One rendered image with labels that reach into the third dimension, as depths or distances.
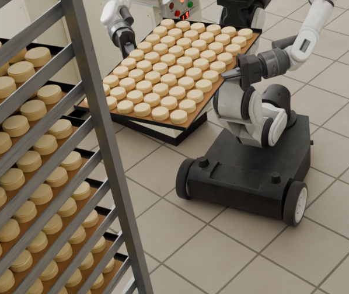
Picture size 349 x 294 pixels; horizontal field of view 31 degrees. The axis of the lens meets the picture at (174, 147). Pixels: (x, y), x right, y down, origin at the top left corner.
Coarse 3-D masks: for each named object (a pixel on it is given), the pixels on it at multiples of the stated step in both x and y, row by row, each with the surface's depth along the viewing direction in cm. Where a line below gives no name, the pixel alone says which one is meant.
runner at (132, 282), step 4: (132, 276) 175; (132, 280) 174; (128, 284) 173; (132, 284) 170; (124, 288) 172; (128, 288) 169; (132, 288) 170; (124, 292) 171; (128, 292) 169; (132, 292) 171
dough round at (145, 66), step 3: (138, 63) 215; (141, 63) 215; (144, 63) 214; (147, 63) 214; (150, 63) 214; (138, 66) 213; (141, 66) 213; (144, 66) 213; (147, 66) 213; (150, 66) 213; (141, 69) 213; (144, 69) 213; (147, 69) 213; (150, 69) 214
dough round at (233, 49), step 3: (228, 45) 216; (231, 45) 216; (234, 45) 215; (237, 45) 215; (228, 48) 214; (231, 48) 214; (234, 48) 214; (237, 48) 214; (228, 51) 214; (231, 51) 213; (234, 51) 213; (237, 51) 213; (240, 51) 215; (234, 54) 214
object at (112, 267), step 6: (108, 264) 165; (114, 264) 166; (120, 264) 167; (108, 270) 164; (114, 270) 165; (102, 276) 162; (108, 276) 164; (96, 282) 160; (102, 282) 162; (108, 282) 162; (90, 288) 161; (96, 288) 161; (102, 288) 161
